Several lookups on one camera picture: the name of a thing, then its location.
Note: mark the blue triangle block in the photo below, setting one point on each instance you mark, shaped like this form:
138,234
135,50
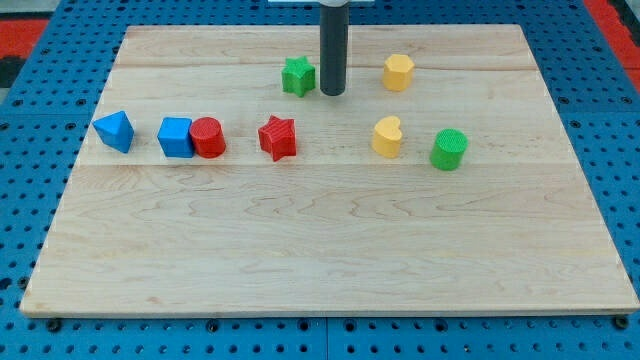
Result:
116,131

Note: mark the blue cube block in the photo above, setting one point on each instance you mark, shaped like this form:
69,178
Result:
174,137

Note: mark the yellow heart block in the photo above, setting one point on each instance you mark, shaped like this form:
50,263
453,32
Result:
387,137

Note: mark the green star block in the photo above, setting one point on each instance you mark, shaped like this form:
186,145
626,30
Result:
298,76

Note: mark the red cylinder block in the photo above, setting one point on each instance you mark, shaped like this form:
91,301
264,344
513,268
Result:
207,137

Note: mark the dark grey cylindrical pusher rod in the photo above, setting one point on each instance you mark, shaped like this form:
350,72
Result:
334,25

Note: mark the green cylinder block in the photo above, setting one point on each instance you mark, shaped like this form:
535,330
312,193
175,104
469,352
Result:
448,149

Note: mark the yellow hexagon block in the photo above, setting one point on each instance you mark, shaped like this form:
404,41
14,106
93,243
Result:
398,72

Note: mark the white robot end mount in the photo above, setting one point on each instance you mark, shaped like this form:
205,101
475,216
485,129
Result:
334,2

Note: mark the red star block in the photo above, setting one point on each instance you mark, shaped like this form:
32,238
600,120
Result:
278,138

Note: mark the light wooden board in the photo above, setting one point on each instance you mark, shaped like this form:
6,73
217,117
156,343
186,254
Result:
336,230

